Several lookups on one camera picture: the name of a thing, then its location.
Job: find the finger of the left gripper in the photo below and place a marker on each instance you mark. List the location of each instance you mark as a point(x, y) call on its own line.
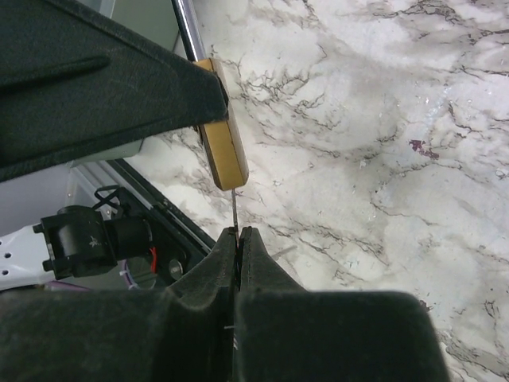
point(75, 83)

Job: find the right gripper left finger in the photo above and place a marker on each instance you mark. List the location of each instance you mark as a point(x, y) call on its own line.
point(178, 333)

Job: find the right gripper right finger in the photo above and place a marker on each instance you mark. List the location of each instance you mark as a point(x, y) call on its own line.
point(286, 333)

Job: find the silver keys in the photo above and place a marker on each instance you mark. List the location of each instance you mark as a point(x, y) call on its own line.
point(235, 217)

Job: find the brass padlock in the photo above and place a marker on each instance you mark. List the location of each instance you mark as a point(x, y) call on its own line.
point(221, 140)

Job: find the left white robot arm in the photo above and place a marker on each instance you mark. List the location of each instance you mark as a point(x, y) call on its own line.
point(53, 227)

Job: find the clear plastic storage box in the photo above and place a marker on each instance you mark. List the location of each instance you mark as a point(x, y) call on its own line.
point(155, 20)

